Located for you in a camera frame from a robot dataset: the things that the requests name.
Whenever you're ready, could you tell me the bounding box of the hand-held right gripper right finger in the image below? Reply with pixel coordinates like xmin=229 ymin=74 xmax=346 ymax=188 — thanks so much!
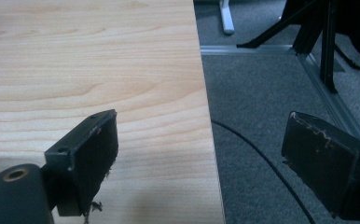
xmin=281 ymin=110 xmax=360 ymax=221

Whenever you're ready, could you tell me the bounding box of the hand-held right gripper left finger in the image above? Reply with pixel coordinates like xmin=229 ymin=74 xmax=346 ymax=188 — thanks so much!
xmin=44 ymin=108 xmax=119 ymax=217

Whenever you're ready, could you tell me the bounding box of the black tripod stand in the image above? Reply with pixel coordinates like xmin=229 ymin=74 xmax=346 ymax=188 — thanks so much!
xmin=236 ymin=0 xmax=339 ymax=94

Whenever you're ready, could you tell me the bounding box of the white metal table leg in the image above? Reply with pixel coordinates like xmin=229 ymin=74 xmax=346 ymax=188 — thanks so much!
xmin=218 ymin=0 xmax=236 ymax=35

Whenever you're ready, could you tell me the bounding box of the thin black cable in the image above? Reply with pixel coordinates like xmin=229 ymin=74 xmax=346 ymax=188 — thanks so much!
xmin=334 ymin=44 xmax=360 ymax=71

